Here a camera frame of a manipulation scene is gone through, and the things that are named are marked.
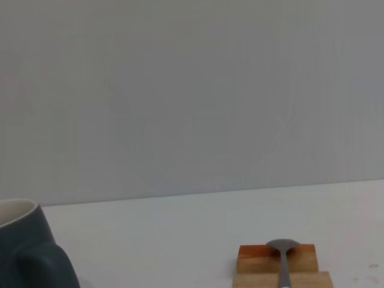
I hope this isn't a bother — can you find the light wooden notched block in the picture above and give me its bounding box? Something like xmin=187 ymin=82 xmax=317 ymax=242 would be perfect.
xmin=232 ymin=271 xmax=334 ymax=288

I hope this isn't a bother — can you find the spoon with light blue handle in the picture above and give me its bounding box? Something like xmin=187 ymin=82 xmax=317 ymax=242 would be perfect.
xmin=266 ymin=238 xmax=300 ymax=288

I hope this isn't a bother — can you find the grey ceramic coffee cup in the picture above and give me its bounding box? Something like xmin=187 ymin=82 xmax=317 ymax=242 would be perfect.
xmin=0 ymin=198 xmax=81 ymax=288

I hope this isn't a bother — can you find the orange-stained wooden block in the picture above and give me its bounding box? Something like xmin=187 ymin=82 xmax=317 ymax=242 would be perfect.
xmin=236 ymin=244 xmax=319 ymax=274

